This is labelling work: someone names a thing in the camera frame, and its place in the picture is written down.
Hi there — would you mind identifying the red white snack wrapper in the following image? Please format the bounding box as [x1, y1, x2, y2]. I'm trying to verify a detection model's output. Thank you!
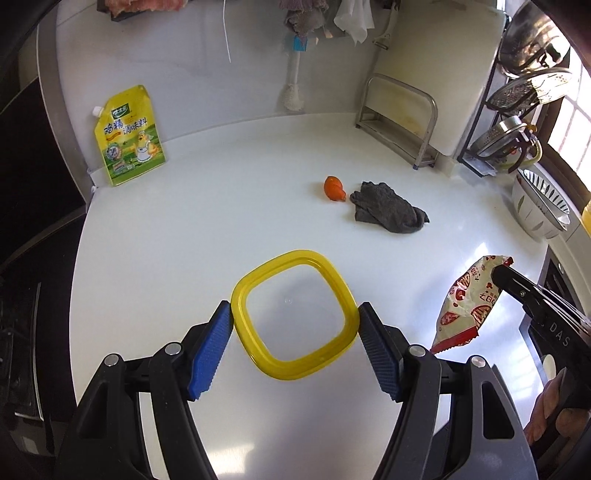
[431, 255, 514, 354]

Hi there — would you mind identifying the yellow square plastic ring lid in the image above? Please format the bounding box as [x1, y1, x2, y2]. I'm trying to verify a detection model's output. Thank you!
[230, 250, 360, 381]

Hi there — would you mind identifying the dark grey rag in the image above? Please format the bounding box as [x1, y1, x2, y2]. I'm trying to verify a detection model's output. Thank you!
[349, 181, 430, 234]

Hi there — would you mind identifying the orange peel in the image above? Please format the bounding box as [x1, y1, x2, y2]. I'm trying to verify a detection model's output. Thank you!
[322, 176, 346, 201]

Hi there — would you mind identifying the person's right hand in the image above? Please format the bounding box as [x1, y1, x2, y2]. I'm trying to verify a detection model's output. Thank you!
[524, 369, 588, 446]

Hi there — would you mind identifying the white striped colander bowl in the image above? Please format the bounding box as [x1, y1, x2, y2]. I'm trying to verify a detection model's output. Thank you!
[512, 169, 570, 240]

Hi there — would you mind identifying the steel pot lid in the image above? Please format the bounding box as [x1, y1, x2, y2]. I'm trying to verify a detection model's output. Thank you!
[465, 115, 543, 176]

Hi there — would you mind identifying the window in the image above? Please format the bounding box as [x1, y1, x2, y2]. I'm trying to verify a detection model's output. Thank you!
[549, 49, 591, 183]

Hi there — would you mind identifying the black dish rack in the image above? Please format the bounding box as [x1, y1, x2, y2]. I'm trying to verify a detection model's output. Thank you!
[457, 45, 546, 179]

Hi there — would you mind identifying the steel steamer plate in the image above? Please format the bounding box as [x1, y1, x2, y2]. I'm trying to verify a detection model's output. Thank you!
[486, 67, 573, 115]

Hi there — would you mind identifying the steel cutting board rack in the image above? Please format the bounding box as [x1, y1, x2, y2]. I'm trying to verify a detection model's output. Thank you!
[355, 73, 439, 170]

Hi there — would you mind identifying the yellow seasoning pouch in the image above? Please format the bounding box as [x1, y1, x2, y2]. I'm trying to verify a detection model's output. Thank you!
[92, 85, 166, 186]

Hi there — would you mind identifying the white bottle brush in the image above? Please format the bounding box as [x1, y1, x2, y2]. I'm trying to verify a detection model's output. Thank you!
[281, 35, 307, 113]

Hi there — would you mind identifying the white cutting board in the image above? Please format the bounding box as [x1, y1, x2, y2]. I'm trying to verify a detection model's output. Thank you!
[375, 1, 506, 156]

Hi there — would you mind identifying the white hanging cloth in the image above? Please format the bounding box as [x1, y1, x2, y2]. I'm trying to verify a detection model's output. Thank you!
[334, 0, 375, 44]

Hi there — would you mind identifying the grey hanging cloth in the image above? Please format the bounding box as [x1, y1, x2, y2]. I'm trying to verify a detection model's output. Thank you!
[279, 0, 329, 37]

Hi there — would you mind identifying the pink hanging cloth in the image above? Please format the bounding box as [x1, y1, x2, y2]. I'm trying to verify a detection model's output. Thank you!
[104, 0, 187, 17]

